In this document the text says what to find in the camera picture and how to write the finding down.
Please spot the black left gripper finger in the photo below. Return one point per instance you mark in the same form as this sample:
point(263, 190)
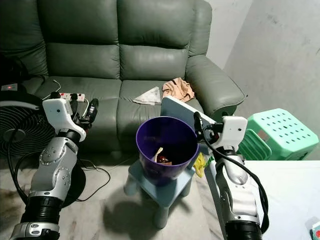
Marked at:
point(77, 106)
point(94, 109)

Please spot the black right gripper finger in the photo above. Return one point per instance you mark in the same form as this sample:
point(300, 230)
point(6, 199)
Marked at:
point(205, 136)
point(197, 122)

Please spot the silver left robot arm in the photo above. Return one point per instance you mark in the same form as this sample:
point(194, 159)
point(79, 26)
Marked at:
point(52, 170)

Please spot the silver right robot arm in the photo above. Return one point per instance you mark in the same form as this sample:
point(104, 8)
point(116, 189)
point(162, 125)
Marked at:
point(237, 185)

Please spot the purple plastic rubbish bin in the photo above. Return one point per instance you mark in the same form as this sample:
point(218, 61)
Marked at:
point(160, 175)

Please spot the white power strip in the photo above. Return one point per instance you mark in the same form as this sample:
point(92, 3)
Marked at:
point(65, 95)

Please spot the light-blue plastic child chair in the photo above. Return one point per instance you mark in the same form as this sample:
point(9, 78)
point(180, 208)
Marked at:
point(180, 107)

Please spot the small yellow plastic item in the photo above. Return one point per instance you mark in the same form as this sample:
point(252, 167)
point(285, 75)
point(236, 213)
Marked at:
point(200, 164)

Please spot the brown and red snack wrapper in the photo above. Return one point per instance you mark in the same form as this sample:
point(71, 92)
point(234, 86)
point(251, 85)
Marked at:
point(162, 157)

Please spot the flat white paper scrap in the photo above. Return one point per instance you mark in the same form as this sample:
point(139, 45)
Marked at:
point(149, 96)

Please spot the green perforated plastic stool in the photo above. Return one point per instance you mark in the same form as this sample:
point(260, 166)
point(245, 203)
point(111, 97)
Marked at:
point(275, 130)

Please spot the black floor fan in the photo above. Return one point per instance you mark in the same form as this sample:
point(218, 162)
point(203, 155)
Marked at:
point(15, 130)

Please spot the black charger with red light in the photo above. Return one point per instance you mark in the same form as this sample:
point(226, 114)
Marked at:
point(9, 87)

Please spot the grey-green leather sofa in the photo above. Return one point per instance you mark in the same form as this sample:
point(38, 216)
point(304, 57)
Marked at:
point(150, 55)

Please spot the white table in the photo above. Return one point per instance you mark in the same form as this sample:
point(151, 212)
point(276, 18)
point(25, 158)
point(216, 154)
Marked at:
point(290, 195)

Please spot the red and green packet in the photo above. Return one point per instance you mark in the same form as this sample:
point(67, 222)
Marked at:
point(316, 231)

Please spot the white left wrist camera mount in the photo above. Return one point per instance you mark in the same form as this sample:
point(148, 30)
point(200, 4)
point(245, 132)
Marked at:
point(59, 112)

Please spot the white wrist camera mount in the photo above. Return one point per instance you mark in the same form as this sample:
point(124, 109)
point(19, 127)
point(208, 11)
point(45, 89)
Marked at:
point(59, 112)
point(234, 129)

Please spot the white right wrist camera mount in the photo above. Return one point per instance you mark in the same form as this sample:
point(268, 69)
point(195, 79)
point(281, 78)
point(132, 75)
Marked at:
point(234, 129)

